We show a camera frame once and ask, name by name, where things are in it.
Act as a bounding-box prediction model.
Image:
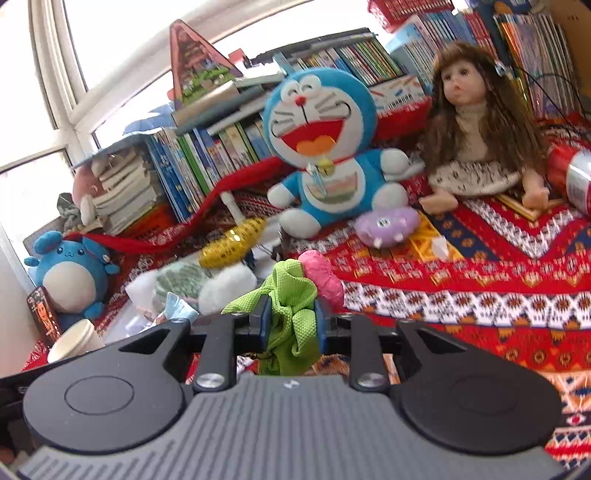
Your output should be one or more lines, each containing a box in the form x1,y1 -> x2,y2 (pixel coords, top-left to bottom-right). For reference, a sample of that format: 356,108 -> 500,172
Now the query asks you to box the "gold sequin heart cushion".
198,217 -> 266,269

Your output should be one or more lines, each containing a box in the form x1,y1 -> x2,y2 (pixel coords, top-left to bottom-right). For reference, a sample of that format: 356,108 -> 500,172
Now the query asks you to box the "stack of lying books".
74,134 -> 166,236

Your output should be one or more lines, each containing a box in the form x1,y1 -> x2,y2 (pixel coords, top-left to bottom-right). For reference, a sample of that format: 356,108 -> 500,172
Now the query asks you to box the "pink plush toy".
72,157 -> 108,227

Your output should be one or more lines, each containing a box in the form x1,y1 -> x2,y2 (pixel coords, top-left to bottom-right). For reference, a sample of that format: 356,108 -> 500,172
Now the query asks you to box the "white shallow cardboard box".
102,244 -> 274,344

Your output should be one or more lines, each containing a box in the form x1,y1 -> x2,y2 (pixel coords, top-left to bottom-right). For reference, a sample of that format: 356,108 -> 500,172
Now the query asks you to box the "pink scrunchie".
297,250 -> 345,312

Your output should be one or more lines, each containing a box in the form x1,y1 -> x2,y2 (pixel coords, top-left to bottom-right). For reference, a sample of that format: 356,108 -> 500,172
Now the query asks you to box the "white paper cup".
47,319 -> 105,364

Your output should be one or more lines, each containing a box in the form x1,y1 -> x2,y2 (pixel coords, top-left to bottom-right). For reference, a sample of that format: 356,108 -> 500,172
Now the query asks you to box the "blue face mask pack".
156,292 -> 198,324

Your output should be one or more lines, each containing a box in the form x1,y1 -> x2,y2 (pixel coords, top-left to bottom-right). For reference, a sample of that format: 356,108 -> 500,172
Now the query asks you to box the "row of upright books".
142,0 -> 583,222

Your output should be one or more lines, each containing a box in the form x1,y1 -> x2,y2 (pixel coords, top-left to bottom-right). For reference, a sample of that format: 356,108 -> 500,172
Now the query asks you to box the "triangular house puzzle box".
169,19 -> 242,110

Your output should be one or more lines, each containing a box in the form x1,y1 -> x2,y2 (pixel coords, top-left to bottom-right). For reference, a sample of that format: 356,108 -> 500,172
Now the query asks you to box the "brown haired doll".
420,41 -> 550,215

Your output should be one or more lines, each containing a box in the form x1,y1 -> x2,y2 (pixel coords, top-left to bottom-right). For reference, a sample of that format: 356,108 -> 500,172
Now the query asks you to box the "patterned red tablecloth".
18,96 -> 591,470

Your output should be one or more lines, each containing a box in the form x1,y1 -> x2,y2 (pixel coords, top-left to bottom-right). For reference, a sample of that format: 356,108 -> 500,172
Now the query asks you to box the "lime green scrunchie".
222,259 -> 321,376

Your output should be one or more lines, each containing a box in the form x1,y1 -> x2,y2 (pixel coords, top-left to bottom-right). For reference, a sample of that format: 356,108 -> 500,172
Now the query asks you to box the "blue round plush toy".
24,231 -> 120,320

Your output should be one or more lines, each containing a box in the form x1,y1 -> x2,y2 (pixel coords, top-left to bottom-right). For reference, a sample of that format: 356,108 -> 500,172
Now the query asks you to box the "white fluffy plush toy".
198,264 -> 257,315

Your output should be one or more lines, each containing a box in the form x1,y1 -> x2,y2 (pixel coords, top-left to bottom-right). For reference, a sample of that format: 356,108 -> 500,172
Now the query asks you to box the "Doraemon plush toy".
263,68 -> 411,239

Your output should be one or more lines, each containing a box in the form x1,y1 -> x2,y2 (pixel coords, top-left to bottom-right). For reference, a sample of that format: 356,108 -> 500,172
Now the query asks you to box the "red soda can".
547,144 -> 591,216

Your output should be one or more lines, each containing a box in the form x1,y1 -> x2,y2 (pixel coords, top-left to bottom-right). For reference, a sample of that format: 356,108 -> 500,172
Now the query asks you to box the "white pvc pipe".
221,191 -> 245,225

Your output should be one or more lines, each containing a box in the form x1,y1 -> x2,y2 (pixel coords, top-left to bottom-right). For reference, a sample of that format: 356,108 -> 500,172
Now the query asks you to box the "green gingham scrunchie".
154,261 -> 211,300

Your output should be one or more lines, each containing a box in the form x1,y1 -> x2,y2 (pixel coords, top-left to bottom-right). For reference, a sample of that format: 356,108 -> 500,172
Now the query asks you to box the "purple small plush toy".
353,207 -> 421,249

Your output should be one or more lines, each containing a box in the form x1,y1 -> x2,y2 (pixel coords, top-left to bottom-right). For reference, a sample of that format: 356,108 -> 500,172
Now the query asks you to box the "red plastic basket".
367,0 -> 454,31

